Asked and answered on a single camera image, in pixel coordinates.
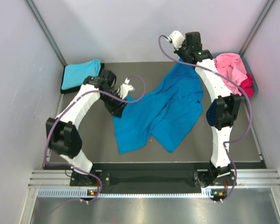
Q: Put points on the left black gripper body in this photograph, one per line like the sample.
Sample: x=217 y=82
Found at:
x=111 y=103

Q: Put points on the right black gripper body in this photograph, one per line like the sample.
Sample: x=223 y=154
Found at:
x=182 y=52

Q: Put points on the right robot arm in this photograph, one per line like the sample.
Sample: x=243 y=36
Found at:
x=224 y=106

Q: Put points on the folded black t-shirt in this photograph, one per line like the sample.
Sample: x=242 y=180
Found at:
x=67 y=89

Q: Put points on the pink t-shirt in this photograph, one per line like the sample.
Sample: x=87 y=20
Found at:
x=231 y=66

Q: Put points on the folded light blue t-shirt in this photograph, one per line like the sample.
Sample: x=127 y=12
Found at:
x=80 y=73

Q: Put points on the blue-grey laundry basket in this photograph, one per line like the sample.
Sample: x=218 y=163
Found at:
x=248 y=69

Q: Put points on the magenta t-shirt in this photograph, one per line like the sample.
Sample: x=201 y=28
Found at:
x=247 y=85

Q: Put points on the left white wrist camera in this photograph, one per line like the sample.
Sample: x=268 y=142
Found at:
x=123 y=90

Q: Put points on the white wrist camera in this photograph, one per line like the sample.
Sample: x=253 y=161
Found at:
x=123 y=90
x=176 y=38

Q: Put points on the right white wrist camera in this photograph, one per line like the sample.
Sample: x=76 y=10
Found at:
x=176 y=38

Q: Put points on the slotted cable duct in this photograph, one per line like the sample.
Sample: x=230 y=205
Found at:
x=91 y=193

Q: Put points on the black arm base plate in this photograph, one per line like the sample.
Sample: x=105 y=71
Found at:
x=151 y=178

